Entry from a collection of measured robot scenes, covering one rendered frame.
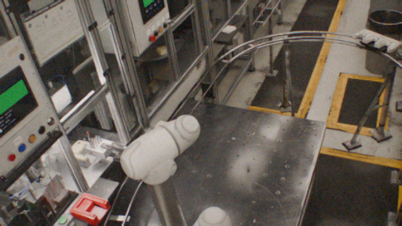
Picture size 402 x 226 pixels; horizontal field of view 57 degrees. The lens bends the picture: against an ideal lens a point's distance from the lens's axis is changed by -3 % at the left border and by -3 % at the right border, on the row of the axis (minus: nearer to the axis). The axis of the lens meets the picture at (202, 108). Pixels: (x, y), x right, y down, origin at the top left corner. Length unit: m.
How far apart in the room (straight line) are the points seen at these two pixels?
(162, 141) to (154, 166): 0.09
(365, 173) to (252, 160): 1.21
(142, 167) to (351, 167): 2.29
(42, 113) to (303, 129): 1.65
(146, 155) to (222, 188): 1.00
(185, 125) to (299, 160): 1.18
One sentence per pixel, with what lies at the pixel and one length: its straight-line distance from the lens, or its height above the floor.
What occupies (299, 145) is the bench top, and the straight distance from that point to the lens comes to 2.51.
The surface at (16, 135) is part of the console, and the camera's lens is 1.71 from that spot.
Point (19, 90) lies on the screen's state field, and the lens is 1.65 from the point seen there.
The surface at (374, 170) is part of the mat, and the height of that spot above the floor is 0.01.
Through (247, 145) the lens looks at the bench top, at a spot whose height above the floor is 0.68.
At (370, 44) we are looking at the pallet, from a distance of 3.35.
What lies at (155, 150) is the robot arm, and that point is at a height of 1.49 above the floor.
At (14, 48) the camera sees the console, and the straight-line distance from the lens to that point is 1.64.
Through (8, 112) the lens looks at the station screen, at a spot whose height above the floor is 1.60.
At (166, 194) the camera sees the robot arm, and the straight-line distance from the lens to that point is 1.50.
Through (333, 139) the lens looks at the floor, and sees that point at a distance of 3.61.
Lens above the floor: 2.39
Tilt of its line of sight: 37 degrees down
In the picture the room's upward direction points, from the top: 9 degrees counter-clockwise
